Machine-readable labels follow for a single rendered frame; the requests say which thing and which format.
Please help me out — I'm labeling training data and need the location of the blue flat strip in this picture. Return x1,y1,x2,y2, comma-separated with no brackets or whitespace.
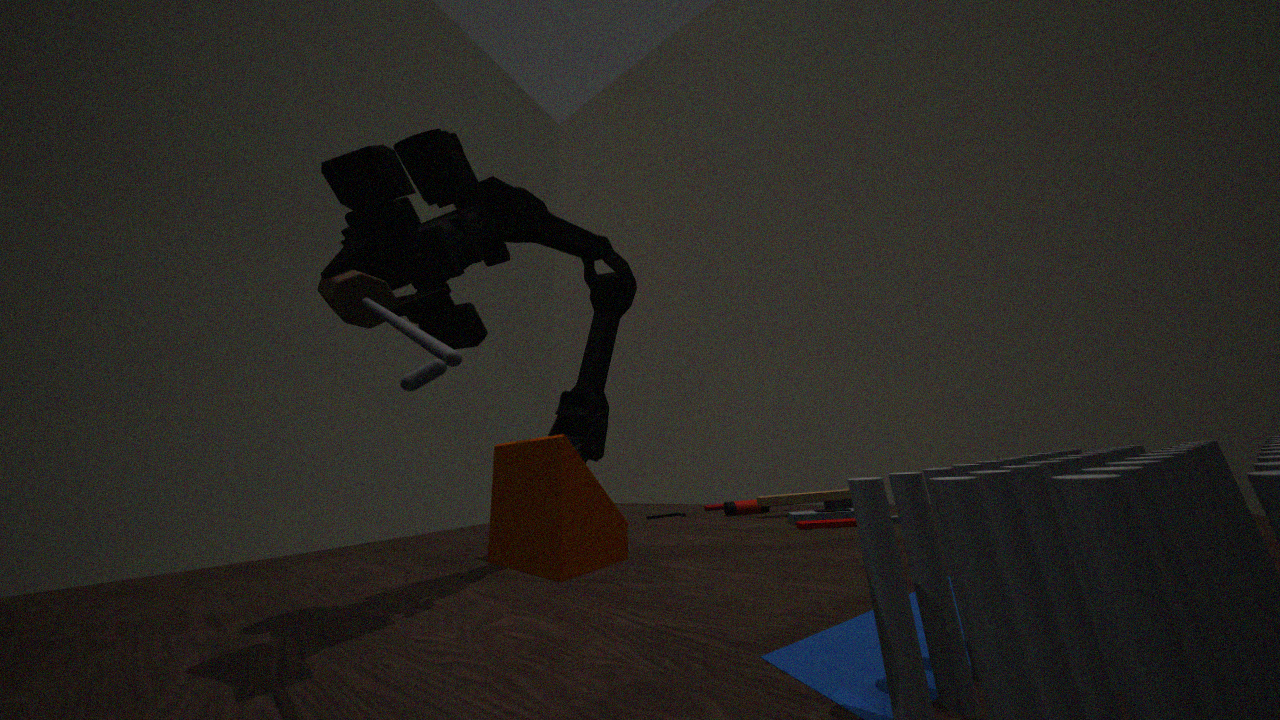
760,592,938,720

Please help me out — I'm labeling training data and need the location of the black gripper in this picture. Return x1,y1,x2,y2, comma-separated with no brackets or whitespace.
321,145,488,348

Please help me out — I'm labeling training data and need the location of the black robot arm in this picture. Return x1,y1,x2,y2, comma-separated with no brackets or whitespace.
352,129,637,464

